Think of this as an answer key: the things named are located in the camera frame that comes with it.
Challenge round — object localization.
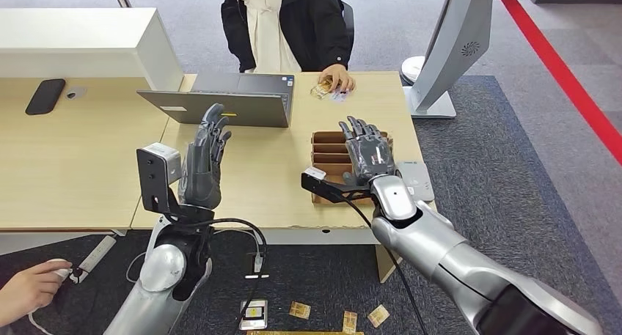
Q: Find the pale grey card reader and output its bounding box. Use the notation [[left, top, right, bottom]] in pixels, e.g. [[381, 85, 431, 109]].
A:
[[395, 161, 436, 202]]

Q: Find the black smartphone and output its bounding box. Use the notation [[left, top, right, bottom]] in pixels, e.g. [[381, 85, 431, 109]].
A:
[[25, 78, 67, 116]]

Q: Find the wooden compartment organizer box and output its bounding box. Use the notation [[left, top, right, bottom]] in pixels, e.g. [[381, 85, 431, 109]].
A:
[[310, 130, 395, 207]]

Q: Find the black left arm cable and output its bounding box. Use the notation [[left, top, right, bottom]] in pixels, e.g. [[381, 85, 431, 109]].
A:
[[186, 217, 268, 280]]

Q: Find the white round base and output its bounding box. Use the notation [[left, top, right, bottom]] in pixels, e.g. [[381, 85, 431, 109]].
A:
[[400, 56, 428, 86]]

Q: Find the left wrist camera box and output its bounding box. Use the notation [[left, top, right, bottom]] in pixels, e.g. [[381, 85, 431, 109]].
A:
[[136, 142, 182, 215]]

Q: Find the white handheld controller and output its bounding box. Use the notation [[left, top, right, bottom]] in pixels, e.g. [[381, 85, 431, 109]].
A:
[[45, 258, 73, 279]]

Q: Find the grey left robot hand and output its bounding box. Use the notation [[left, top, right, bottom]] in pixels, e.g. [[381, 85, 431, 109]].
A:
[[177, 103, 233, 211]]

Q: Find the person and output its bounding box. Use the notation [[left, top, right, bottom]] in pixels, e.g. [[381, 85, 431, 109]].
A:
[[221, 0, 356, 75]]

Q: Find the grey laptop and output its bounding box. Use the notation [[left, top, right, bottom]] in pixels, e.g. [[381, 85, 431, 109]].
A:
[[136, 72, 296, 129]]

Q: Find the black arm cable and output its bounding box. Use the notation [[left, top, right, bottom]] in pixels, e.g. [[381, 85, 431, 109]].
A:
[[186, 217, 268, 280], [335, 194, 428, 335]]

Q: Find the white power strip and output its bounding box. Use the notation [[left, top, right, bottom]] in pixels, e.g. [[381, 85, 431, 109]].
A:
[[70, 235, 118, 284]]

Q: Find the silver kiosk screen stand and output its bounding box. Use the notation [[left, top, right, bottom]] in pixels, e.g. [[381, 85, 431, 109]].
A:
[[403, 0, 496, 119]]

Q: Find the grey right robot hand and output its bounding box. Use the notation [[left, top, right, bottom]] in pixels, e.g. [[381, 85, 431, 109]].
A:
[[338, 115, 397, 187]]

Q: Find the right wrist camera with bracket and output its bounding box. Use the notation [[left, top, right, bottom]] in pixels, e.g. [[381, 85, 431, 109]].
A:
[[300, 166, 375, 205]]

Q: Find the person's left hand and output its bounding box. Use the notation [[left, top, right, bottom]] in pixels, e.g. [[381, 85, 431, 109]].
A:
[[318, 64, 356, 93]]

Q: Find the white cable plug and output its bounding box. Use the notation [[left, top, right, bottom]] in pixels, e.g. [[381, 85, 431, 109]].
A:
[[244, 254, 270, 280]]

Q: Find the white controller cord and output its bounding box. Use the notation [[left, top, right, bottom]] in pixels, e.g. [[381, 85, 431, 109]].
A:
[[27, 311, 54, 335]]

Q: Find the black chair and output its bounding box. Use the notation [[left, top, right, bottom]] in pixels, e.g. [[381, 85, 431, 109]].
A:
[[341, 1, 356, 47]]

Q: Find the white desk apron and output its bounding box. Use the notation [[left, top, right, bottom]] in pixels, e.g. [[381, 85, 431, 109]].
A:
[[252, 228, 389, 246]]

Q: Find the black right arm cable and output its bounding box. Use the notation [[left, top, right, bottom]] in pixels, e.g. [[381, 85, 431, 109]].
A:
[[335, 194, 428, 335]]

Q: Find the wooden desk leg panel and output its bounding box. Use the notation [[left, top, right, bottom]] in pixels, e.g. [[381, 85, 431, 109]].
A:
[[375, 228, 404, 284]]

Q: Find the operator's hand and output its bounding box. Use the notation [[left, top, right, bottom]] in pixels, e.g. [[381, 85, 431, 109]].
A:
[[0, 259, 73, 326]]

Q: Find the white and black small device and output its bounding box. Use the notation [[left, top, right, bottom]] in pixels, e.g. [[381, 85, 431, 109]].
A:
[[238, 299, 269, 331]]

